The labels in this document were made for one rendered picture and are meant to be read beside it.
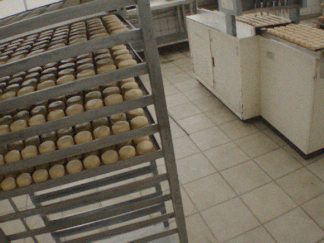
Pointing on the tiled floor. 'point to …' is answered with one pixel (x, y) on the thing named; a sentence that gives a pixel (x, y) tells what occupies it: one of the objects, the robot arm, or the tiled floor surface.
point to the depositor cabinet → (227, 66)
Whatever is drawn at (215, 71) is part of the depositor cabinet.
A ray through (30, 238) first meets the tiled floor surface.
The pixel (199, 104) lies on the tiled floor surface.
